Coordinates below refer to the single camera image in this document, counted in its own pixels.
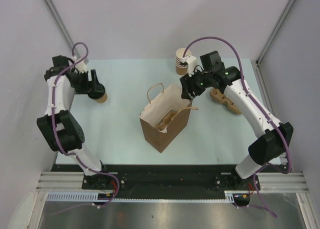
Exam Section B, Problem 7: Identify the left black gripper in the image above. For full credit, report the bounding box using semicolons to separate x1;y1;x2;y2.
70;69;103;95

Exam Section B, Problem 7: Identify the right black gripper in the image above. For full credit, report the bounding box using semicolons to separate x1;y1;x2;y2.
180;66;213;101

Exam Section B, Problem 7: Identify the black plastic cup lid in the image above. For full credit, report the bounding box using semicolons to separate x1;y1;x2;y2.
87;84;106;100

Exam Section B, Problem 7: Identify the brown cardboard cup carrier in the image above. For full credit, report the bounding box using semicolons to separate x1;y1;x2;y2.
209;88;242;115

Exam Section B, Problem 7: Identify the brown paper coffee cup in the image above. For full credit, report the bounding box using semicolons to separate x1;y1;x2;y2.
95;92;108;104

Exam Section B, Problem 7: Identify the brown paper takeout bag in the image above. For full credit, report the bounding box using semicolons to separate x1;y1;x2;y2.
139;82;199;153

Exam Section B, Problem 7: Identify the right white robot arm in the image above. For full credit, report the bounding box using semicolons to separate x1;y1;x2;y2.
180;51;294;190

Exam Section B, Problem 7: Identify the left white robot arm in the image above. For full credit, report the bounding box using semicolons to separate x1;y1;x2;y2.
36;55;111;189

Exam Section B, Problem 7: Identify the stack of brown paper cups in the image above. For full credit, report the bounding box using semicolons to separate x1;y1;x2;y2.
175;48;188;76

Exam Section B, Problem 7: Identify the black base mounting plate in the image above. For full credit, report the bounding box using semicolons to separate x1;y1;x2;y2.
51;163;291;200

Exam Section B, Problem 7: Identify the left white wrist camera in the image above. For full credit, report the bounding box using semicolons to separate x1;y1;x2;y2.
71;55;88;74

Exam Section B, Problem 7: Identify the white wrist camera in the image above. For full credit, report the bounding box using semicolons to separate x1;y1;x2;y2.
181;55;198;77
71;55;88;74

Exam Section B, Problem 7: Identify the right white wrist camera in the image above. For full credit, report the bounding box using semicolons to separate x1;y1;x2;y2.
181;55;198;77

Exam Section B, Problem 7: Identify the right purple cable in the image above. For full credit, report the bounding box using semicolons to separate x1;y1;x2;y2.
182;36;293;219

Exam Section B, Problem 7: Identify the purple cable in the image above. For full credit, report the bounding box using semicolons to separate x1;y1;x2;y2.
48;42;120;215
182;36;293;219

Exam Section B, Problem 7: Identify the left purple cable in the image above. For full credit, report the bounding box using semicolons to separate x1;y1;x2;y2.
48;42;120;215

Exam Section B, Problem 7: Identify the white slotted cable duct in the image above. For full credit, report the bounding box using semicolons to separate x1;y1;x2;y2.
46;191;235;204

